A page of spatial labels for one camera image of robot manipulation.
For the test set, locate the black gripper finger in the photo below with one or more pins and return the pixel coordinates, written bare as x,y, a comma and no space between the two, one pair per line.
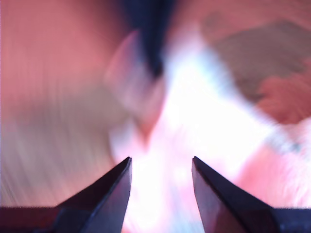
153,29
104,206
223,206

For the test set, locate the white pink tea towel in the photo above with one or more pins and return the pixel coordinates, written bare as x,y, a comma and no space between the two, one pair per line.
182,121

